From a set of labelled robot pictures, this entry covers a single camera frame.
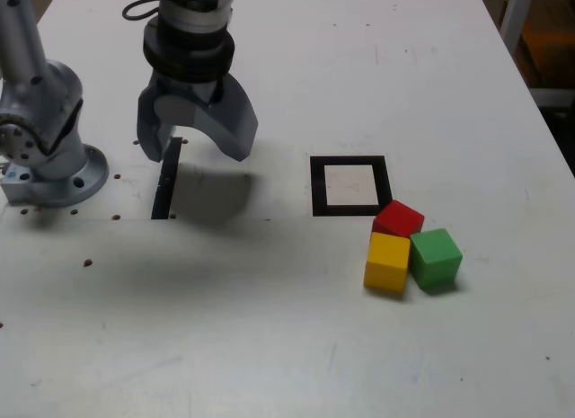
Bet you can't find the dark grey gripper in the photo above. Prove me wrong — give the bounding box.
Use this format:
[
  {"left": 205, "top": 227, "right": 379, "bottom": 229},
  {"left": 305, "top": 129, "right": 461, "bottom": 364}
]
[{"left": 136, "top": 70, "right": 260, "bottom": 164}]

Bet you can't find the red cube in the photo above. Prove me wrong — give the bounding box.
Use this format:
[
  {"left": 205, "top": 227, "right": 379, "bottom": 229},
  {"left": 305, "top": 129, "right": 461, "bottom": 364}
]
[{"left": 371, "top": 199, "right": 426, "bottom": 240}]

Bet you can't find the yellow cube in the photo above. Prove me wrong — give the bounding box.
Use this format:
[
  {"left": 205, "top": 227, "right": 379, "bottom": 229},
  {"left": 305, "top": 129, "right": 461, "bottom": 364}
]
[{"left": 362, "top": 231, "right": 411, "bottom": 296}]

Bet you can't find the green cube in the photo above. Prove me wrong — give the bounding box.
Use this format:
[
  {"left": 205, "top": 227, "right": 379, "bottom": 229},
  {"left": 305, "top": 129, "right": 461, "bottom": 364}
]
[{"left": 409, "top": 227, "right": 464, "bottom": 291}]

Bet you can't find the black tape square outline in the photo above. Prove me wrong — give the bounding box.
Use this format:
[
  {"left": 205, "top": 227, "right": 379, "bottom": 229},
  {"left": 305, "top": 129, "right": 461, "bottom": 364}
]
[{"left": 309, "top": 155, "right": 397, "bottom": 218}]

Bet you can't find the black tape strip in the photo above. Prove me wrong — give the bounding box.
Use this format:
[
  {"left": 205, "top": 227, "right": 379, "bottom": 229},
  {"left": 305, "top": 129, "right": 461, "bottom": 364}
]
[{"left": 150, "top": 137, "right": 184, "bottom": 221}]

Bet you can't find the thin black cable loop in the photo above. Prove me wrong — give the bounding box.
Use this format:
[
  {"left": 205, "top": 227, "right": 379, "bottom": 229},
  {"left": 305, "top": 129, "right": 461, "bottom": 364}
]
[{"left": 121, "top": 0, "right": 164, "bottom": 22}]

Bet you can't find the white metal shelf frame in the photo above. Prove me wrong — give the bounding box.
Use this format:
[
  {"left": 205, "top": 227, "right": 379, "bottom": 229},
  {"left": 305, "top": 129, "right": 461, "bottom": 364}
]
[{"left": 499, "top": 0, "right": 575, "bottom": 108}]

